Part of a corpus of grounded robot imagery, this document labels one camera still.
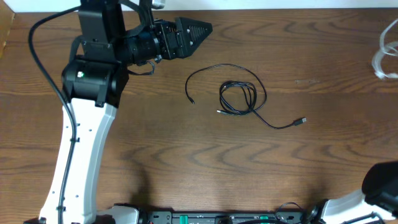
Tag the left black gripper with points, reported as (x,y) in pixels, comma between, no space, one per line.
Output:
(171,40)

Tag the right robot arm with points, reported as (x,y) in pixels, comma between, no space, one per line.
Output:
(374,202)

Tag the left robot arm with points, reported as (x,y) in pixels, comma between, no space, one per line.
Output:
(115,34)

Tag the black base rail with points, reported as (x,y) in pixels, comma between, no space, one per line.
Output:
(170,217)

